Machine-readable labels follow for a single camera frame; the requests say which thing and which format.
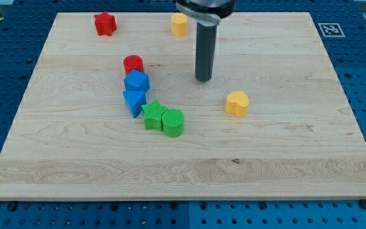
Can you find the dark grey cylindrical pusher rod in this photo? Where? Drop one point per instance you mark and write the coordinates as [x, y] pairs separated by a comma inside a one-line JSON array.
[[205, 49]]

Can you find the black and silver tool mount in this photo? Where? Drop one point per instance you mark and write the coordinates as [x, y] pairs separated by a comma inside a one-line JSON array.
[[207, 12]]

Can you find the yellow heart block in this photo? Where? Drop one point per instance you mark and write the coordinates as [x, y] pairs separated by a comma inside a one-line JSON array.
[[237, 103]]

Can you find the light wooden board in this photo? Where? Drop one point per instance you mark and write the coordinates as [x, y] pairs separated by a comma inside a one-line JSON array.
[[74, 139]]

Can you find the yellow hexagon block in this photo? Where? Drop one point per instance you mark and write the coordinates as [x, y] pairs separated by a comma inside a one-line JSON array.
[[179, 26]]

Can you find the red cylinder block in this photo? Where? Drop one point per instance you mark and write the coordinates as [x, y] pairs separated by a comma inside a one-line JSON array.
[[133, 62]]

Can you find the blue cube block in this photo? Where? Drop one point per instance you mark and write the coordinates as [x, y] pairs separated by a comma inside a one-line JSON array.
[[137, 81]]

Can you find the green cylinder block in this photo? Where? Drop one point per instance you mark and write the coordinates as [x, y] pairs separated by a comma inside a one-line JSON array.
[[173, 123]]

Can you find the blue triangle block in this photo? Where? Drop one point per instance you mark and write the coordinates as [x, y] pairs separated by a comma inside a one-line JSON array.
[[134, 101]]

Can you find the green star block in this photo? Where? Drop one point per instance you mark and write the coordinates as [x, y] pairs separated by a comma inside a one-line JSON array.
[[152, 117]]

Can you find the red star block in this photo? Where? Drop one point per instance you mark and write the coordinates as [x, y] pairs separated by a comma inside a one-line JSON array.
[[105, 24]]

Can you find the white fiducial marker tag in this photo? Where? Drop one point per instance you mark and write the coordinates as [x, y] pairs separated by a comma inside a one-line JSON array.
[[331, 30]]

